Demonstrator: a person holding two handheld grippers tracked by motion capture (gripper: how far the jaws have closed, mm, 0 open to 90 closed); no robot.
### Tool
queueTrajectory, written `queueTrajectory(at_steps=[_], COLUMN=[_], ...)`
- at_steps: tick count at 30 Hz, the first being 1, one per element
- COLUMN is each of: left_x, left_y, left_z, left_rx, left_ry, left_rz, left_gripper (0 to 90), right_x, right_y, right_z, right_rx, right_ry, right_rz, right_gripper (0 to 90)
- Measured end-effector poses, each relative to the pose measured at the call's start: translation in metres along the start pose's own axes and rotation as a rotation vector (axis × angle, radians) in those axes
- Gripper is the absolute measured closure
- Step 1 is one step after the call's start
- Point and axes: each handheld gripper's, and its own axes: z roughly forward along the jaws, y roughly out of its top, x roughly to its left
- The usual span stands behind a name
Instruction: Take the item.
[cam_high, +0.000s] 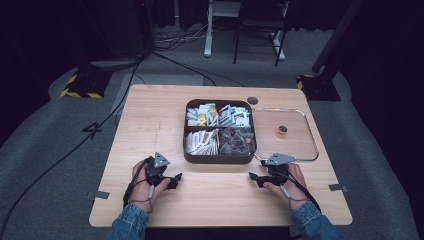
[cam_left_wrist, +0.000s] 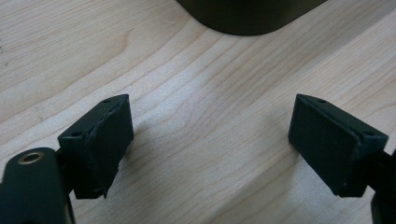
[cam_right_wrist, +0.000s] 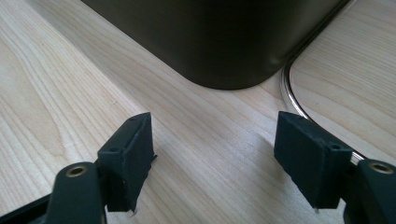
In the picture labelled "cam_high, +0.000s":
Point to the grey tape piece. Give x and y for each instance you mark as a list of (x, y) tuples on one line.
[(101, 195), (338, 187)]

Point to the pile of white yellow packets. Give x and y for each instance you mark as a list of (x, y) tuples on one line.
[(201, 115)]

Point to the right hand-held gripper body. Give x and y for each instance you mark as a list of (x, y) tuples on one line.
[(277, 169)]

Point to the person's right hand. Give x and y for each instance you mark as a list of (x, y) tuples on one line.
[(293, 191)]

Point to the white desk frame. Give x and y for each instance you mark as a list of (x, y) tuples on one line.
[(208, 33)]

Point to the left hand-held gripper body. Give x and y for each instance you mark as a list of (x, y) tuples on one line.
[(156, 169)]

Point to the pile of clear tea bags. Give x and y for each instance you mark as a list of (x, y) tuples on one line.
[(237, 142)]

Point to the person's left hand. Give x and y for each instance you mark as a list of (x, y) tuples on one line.
[(142, 190)]

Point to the round grey table grommet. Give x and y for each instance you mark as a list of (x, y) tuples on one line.
[(252, 100)]

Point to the brown divided box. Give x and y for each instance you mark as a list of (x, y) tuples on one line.
[(218, 160)]

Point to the grey flat stand foot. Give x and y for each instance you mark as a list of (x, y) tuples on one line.
[(115, 63)]

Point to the pile of white red-label packets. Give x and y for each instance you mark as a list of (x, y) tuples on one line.
[(235, 116)]

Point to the black chair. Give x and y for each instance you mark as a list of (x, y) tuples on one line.
[(260, 25)]

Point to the black yellow striped stand base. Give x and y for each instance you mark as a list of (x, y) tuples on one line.
[(86, 86), (318, 88)]

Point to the pile of brown white sticks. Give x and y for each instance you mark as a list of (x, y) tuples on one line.
[(202, 142)]

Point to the clear lid with gold knob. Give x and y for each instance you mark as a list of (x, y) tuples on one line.
[(282, 130)]

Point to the dark slanted stand pole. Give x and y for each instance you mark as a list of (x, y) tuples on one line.
[(336, 33)]

